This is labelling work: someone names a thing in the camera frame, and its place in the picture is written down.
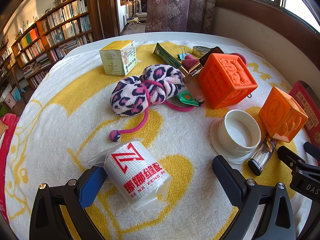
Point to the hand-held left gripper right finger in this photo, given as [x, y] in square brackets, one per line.
[228, 181]

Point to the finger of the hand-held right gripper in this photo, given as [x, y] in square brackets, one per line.
[291, 158]
[312, 150]

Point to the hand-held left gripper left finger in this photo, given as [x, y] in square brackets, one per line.
[90, 187]

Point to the silver metal nutcracker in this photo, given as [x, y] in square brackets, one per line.
[263, 156]

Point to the pink metal tin box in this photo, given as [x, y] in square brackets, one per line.
[308, 107]

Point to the small orange embossed cube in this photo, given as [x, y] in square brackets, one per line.
[281, 115]

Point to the white tape roll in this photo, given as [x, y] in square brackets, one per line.
[136, 172]

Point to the large orange embossed cube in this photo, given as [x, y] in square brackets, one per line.
[225, 80]

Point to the pink leopard print plush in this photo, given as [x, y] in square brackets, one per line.
[150, 87]

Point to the pink silicone toy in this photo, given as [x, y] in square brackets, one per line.
[191, 60]

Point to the black rectangular case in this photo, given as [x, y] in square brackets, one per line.
[211, 53]

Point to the teal binder clip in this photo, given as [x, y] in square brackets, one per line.
[182, 55]

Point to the yellow white towel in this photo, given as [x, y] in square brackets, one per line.
[75, 120]

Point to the dark pink round object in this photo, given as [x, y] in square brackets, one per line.
[241, 57]

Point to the pink plastic bin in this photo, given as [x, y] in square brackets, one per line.
[11, 97]

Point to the green yellow medicine box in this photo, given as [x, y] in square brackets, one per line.
[117, 58]

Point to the round metal tin can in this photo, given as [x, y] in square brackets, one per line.
[200, 50]

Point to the dark wooden headboard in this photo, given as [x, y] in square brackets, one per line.
[262, 22]

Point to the dark green tube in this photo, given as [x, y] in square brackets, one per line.
[166, 55]

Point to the rows of books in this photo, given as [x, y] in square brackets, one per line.
[62, 27]

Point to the wooden bookshelf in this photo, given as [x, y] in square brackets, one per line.
[41, 27]

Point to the small wooden stool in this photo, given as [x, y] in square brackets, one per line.
[133, 22]

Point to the patterned purple curtain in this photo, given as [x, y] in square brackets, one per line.
[172, 5]

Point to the wooden door frame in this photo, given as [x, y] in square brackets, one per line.
[107, 5]

